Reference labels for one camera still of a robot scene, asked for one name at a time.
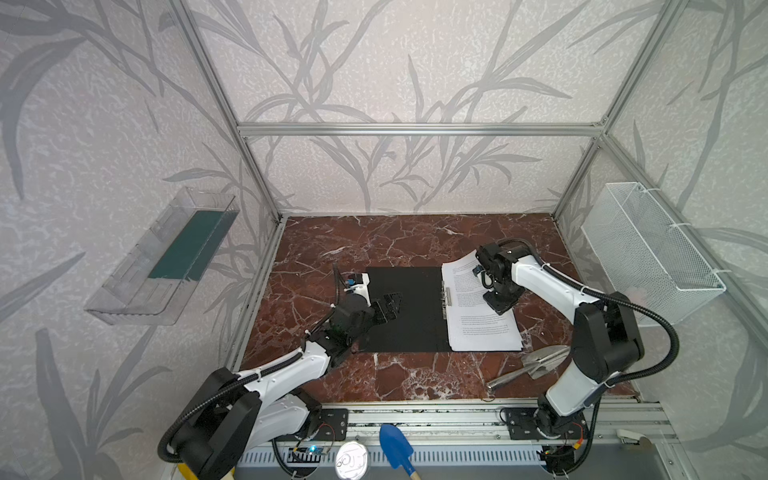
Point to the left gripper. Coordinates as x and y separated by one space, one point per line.
377 309

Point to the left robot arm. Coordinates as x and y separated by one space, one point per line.
233 412

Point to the blue trowel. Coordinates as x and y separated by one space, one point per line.
397 449

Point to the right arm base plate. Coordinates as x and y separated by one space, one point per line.
522 423

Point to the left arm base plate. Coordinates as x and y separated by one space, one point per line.
326 425

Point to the aluminium frame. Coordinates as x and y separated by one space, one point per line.
400 107

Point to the clear plastic wall tray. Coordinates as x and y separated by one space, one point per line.
153 284

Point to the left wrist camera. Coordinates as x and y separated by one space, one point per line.
357 283

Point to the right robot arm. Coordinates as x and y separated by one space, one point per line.
605 342

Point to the teal folder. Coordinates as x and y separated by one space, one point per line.
421 326

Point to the white wire basket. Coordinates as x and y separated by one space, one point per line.
646 255

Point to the green circuit board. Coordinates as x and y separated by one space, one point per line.
309 455

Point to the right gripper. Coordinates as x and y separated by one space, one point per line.
498 298

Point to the yellow black glove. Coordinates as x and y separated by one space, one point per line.
187 473

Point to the paper sheet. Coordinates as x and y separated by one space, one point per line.
473 326

